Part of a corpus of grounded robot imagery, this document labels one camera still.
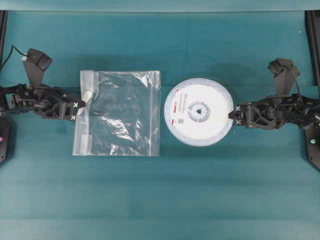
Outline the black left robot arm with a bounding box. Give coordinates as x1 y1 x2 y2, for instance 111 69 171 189
0 84 86 121

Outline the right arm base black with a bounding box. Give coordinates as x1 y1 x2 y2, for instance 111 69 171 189
304 126 320 171

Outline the black frame rail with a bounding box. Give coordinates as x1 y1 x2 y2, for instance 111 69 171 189
304 10 320 86
0 10 9 66

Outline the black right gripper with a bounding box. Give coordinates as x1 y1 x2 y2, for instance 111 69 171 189
228 98 290 130

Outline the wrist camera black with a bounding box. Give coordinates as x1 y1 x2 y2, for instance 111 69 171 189
268 58 300 97
22 48 52 87

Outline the teal table mat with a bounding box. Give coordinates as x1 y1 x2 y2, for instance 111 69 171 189
0 11 320 240

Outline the right black frame rail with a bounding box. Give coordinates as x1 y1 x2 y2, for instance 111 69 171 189
304 10 320 86

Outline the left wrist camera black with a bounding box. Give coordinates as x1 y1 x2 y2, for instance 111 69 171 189
22 48 52 87

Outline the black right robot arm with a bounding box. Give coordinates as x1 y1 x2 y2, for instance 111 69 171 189
228 93 320 130

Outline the clear zip bag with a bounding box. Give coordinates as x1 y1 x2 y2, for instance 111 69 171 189
72 70 161 157

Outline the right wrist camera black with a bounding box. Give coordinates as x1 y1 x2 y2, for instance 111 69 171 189
268 58 300 97

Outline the white component reel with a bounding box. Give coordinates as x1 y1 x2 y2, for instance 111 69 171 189
164 78 234 147

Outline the left black frame rail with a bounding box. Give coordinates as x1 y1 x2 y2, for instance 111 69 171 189
0 10 9 66

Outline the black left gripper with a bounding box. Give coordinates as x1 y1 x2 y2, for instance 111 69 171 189
29 85 86 121

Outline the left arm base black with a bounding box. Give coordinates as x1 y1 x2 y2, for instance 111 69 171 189
0 117 10 163

